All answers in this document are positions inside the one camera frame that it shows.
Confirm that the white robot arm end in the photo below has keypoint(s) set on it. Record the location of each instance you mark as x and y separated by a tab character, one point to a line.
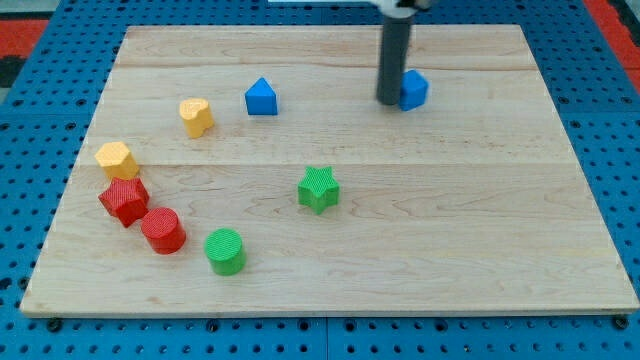
401	9

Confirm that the blue triangle block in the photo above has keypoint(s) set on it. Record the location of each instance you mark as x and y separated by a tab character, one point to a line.
261	99

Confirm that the green star block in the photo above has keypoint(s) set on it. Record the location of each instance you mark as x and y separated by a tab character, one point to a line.
318	189

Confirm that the wooden board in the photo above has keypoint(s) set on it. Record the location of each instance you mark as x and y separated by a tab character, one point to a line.
472	205

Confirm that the green cylinder block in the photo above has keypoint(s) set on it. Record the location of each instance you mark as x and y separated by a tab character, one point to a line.
225	251

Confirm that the blue cube block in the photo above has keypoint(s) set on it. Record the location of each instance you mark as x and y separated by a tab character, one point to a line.
414	90

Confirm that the yellow heart block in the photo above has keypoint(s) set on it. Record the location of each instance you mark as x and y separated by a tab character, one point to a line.
196	116

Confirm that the red cylinder block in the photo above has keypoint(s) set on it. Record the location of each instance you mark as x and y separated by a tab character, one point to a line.
163	230

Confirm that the red star block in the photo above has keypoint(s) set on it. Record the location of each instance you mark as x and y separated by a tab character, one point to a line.
125	200

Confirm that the yellow hexagon block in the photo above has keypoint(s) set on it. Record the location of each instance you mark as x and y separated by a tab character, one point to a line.
117	161

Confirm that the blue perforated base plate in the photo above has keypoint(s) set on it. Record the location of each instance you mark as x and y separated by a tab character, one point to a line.
46	114

